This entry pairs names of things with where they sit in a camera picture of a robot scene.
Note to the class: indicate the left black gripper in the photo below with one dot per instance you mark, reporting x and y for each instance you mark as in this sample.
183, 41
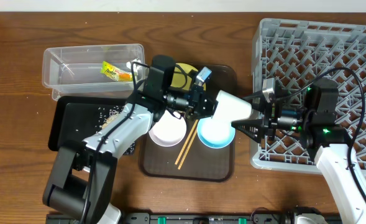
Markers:
197, 96

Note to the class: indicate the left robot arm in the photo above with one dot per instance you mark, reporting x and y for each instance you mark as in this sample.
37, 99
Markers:
82, 177

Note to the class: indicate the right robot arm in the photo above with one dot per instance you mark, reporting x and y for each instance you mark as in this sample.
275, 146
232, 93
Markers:
328, 145

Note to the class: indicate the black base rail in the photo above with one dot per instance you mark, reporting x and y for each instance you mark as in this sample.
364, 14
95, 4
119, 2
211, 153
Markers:
145, 218

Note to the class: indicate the pile of rice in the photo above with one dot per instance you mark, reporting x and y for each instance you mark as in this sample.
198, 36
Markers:
111, 116

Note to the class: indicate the white tissue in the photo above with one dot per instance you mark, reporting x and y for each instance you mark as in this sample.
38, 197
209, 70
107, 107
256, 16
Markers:
133, 63

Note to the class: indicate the white bowl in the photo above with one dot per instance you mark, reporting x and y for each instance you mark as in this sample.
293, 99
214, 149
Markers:
169, 130

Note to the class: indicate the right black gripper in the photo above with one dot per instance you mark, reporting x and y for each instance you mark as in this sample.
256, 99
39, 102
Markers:
269, 121

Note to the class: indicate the black plastic tray bin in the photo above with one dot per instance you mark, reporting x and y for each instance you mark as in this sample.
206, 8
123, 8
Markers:
79, 117

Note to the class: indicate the dark brown serving tray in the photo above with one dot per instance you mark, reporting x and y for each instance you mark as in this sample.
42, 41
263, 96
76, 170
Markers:
203, 163

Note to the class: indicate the green snack wrapper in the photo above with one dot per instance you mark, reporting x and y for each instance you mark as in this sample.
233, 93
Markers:
115, 73

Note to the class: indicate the yellow round plate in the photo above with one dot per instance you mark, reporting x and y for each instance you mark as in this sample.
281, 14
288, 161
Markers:
183, 76

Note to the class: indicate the clear plastic bin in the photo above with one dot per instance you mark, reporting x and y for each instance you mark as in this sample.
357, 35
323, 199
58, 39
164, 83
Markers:
76, 71

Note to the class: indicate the wooden chopstick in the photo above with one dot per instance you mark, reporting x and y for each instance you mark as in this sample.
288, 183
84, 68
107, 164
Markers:
193, 126
190, 149

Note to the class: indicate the light blue bowl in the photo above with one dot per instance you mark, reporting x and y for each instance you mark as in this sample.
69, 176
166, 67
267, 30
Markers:
214, 133

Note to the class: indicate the small white green cup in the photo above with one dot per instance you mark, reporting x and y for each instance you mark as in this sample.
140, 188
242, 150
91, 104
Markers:
231, 108

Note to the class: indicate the grey plastic dishwasher rack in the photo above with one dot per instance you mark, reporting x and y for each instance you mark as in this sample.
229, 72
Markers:
295, 52

